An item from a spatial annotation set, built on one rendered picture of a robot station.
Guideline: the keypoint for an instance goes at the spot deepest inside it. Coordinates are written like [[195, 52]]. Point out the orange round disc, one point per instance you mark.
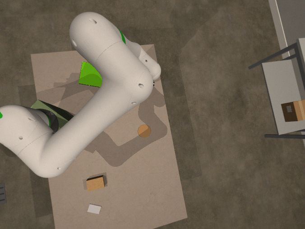
[[144, 131]]

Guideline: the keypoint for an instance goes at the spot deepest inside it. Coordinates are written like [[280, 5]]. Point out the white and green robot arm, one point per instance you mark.
[[127, 72]]

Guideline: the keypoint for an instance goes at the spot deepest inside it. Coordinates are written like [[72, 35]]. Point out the tan rectangular box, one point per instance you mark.
[[95, 183]]

